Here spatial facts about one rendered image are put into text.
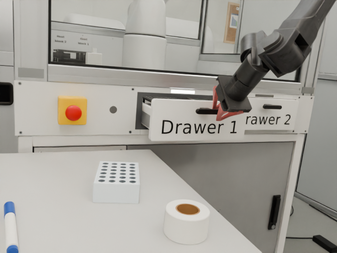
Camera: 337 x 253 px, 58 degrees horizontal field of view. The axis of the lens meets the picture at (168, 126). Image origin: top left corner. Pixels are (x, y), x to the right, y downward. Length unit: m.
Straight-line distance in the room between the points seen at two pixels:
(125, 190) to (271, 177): 0.79
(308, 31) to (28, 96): 0.67
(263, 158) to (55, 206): 0.82
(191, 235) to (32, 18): 0.64
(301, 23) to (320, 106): 2.01
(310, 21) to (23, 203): 0.64
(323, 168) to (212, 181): 1.67
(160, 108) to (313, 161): 2.07
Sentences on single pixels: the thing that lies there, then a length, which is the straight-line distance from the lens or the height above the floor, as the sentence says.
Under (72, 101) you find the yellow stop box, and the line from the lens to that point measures 0.82.
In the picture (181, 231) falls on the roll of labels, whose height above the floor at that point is 0.78.
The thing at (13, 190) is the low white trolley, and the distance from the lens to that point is 0.66.
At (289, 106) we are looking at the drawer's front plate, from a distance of 1.18.
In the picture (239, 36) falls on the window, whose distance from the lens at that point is 1.06.
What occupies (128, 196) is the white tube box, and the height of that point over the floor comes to 0.78.
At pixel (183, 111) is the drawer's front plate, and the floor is 0.90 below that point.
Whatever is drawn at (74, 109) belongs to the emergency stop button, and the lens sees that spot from 0.80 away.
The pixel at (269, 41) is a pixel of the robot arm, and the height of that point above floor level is 1.08.
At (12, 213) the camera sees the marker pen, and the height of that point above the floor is 0.77.
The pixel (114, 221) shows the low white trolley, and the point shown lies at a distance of 0.53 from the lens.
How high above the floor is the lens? 1.02
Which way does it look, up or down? 12 degrees down
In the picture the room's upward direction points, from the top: 5 degrees clockwise
